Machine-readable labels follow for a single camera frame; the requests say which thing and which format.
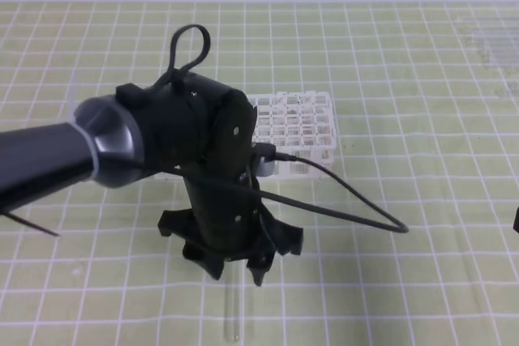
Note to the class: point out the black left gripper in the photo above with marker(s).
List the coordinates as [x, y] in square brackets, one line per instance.
[227, 220]

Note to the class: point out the clear glass test tube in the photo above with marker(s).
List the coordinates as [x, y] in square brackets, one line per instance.
[233, 286]

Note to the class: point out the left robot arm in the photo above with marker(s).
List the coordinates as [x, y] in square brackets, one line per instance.
[203, 128]

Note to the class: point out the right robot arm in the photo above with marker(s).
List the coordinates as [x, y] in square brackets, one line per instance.
[516, 221]

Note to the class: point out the white plastic test tube rack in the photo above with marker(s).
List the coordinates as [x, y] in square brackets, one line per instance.
[297, 123]

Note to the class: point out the green checkered tablecloth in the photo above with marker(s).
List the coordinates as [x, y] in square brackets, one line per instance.
[420, 131]

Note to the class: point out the spare clear glass test tubes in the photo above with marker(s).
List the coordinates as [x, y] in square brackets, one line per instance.
[495, 40]

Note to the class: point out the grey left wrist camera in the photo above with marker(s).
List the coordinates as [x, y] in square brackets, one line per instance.
[263, 159]

